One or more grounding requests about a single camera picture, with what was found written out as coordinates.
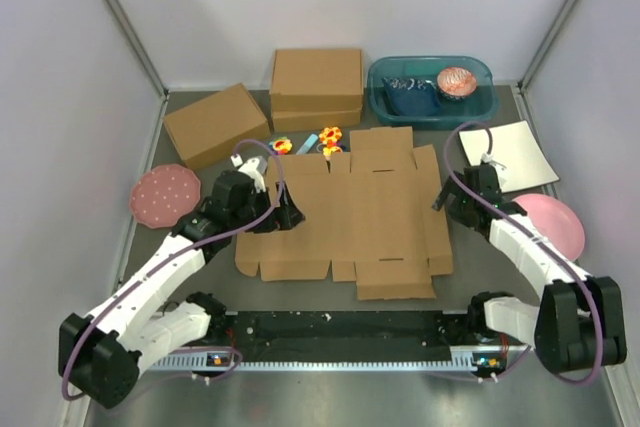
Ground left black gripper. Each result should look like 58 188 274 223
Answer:
230 181 304 233

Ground brown cardboard box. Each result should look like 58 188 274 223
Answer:
235 127 454 300

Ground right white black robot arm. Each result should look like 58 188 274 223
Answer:
432 163 627 375

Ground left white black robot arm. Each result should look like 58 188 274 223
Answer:
58 166 304 409

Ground bottom stacked cardboard box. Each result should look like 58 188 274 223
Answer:
272 109 362 132

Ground stacked cardboard box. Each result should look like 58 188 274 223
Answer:
272 109 362 132
269 48 364 113

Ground small folded cardboard box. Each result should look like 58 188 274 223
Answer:
164 83 270 171

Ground top stacked cardboard box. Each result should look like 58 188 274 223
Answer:
269 48 364 113

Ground rainbow flower plush dark petals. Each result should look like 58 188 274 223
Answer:
269 137 293 155

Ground blue highlighter pen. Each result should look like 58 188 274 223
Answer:
295 134 319 155

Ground rainbow flower plush green petals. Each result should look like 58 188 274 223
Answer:
322 144 344 159

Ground white square plate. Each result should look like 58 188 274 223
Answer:
459 121 559 193

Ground orange yellow flower plush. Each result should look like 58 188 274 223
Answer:
319 126 342 147

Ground dark blue patterned bowl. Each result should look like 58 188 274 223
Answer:
382 77 441 117

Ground teal plastic bin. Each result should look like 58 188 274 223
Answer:
366 55 499 130

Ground red white patterned bowl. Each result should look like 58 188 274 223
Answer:
436 67 477 100

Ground plain pink plate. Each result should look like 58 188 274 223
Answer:
514 193 586 261

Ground pink dotted plate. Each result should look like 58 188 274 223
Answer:
129 164 201 229

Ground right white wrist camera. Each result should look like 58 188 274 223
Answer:
481 152 507 173

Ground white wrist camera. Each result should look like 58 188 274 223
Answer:
481 152 507 173
230 154 268 192

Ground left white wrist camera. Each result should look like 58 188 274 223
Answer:
230 154 268 192

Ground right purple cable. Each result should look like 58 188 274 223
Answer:
442 121 609 385

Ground purple cable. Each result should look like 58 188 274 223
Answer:
442 121 609 385
59 139 288 402

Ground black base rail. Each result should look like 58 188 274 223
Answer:
206 311 477 363

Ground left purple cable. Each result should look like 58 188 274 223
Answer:
59 139 288 402

